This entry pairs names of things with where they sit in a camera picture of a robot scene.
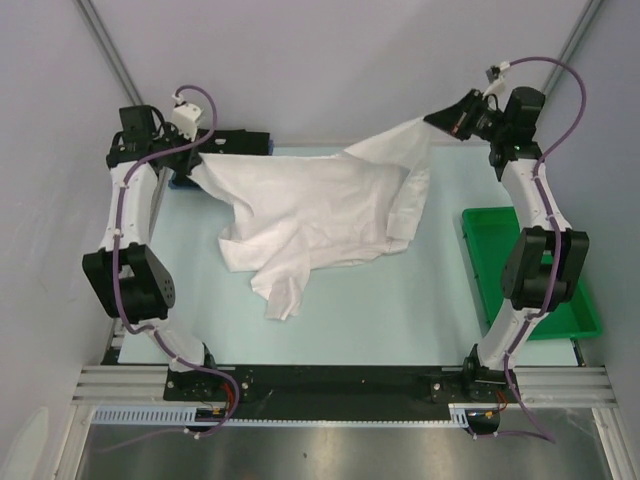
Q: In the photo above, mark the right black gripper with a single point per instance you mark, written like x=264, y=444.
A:
x=456, y=119

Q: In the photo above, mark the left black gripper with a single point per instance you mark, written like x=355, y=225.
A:
x=188, y=164

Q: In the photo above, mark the white long sleeve shirt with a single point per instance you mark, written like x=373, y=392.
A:
x=295, y=214

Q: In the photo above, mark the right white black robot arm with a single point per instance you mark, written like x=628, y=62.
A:
x=544, y=266

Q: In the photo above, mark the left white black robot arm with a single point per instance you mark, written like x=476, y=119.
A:
x=129, y=280

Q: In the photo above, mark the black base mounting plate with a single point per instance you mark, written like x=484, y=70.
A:
x=359, y=393

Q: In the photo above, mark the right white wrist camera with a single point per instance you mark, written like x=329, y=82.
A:
x=496, y=78

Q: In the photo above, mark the right aluminium frame post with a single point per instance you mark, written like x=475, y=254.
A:
x=583, y=25

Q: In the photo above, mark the aluminium frame post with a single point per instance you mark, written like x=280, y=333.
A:
x=108, y=49
x=583, y=25

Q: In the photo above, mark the left aluminium frame post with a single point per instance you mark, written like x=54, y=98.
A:
x=108, y=49

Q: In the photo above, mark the aluminium front rail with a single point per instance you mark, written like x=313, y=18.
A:
x=545, y=386

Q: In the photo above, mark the light blue cable duct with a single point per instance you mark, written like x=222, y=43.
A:
x=193, y=417

